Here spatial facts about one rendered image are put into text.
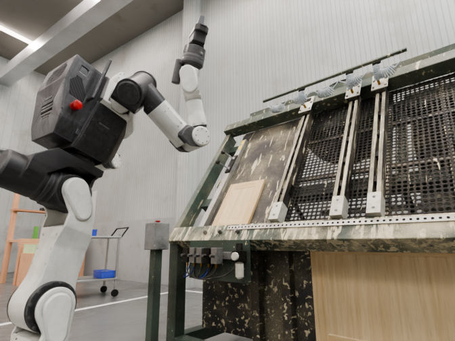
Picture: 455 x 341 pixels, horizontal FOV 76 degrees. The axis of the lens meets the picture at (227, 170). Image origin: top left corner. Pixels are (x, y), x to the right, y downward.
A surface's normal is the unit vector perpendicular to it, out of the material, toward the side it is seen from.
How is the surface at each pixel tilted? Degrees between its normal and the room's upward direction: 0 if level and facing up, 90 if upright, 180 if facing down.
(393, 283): 90
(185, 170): 90
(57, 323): 90
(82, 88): 90
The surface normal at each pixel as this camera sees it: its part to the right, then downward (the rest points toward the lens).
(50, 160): 0.83, -0.14
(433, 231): -0.54, -0.69
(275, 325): -0.65, -0.18
